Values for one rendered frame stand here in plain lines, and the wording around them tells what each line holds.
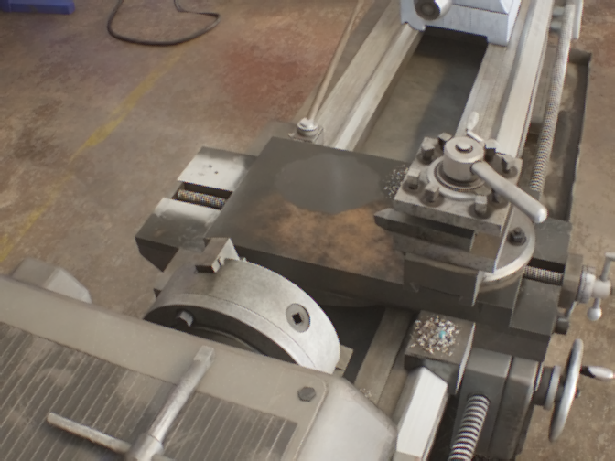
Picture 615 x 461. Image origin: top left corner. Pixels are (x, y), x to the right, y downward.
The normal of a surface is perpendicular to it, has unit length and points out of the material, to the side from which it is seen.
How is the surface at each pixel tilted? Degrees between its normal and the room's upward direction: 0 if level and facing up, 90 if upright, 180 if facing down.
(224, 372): 0
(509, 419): 90
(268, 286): 23
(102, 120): 0
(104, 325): 0
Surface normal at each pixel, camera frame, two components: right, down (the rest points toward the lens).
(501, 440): -0.36, 0.65
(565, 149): -0.05, -0.73
